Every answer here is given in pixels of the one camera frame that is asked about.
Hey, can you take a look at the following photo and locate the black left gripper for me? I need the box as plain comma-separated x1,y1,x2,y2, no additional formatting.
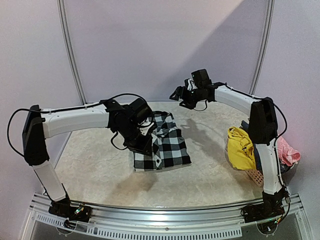
116,121,154,156

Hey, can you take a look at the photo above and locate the aluminium front rail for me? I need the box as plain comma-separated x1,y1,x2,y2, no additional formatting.
22,195,310,240

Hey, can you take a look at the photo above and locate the left corner wall post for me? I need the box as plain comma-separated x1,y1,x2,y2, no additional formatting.
57,0,87,104

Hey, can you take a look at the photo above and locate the pink garment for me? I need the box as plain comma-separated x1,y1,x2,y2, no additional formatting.
276,136,301,167

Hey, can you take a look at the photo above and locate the navy blue garment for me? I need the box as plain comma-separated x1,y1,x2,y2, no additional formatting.
240,119,263,173

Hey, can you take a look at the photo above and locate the right corner wall post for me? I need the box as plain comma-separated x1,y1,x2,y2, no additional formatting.
249,0,275,95

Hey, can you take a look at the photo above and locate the yellow garment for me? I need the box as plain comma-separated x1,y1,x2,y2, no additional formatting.
227,126,256,171

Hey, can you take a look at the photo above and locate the pink laundry basket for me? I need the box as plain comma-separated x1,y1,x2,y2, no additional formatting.
245,169,264,188

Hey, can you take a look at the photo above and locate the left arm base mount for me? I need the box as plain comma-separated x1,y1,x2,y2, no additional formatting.
48,196,93,223

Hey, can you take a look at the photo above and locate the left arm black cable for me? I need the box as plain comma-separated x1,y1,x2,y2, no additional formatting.
6,92,151,158

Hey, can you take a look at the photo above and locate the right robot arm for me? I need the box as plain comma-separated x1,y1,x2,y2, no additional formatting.
169,69,289,218

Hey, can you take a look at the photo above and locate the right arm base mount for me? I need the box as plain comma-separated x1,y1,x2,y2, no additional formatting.
240,194,291,225

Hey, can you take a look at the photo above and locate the corner wall post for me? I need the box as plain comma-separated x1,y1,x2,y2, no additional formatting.
57,0,87,104
249,0,275,95

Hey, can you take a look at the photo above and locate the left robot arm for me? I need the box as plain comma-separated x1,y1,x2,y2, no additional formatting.
22,98,152,217

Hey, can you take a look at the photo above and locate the black white checkered shirt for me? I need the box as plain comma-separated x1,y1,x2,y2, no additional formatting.
133,111,192,172

